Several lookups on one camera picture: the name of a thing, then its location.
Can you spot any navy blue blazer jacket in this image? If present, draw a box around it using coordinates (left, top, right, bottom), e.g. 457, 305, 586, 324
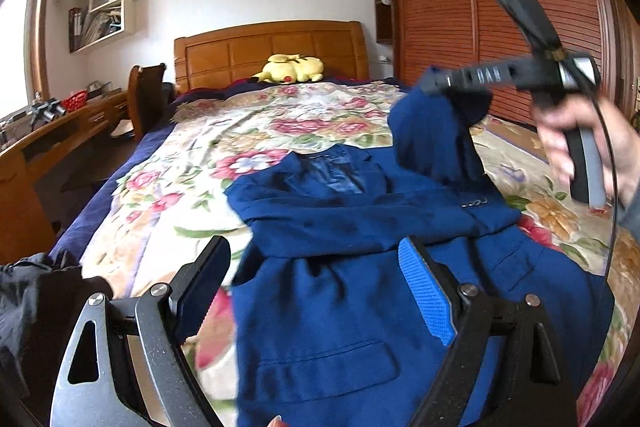
227, 89, 613, 426

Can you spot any folded black clothes pile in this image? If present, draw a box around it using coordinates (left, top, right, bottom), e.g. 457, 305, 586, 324
1, 253, 113, 426

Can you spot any person's right hand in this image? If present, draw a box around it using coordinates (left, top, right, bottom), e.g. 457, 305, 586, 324
532, 94, 639, 209

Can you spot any long wooden desk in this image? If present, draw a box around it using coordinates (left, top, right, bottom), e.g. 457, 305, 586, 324
0, 92, 127, 265

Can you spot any floral quilt bedspread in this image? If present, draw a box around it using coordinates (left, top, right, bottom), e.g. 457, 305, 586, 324
80, 81, 639, 421

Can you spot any yellow Pikachu plush toy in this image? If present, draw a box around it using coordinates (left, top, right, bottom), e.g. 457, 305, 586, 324
252, 54, 324, 84

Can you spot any black gadget on desk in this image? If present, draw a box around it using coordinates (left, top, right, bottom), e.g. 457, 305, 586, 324
29, 92, 66, 131

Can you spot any red basket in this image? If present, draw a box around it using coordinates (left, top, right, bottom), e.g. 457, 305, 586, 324
61, 90, 88, 113

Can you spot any wooden desk chair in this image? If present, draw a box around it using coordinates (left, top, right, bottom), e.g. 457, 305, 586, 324
114, 63, 168, 143

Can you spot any wooden bed headboard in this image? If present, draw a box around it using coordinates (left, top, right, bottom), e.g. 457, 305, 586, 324
175, 20, 370, 94

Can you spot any window with wooden frame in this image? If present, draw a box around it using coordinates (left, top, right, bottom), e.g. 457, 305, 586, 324
1, 0, 50, 119

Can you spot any white wall shelf unit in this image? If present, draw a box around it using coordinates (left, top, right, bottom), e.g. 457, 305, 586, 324
68, 0, 137, 54

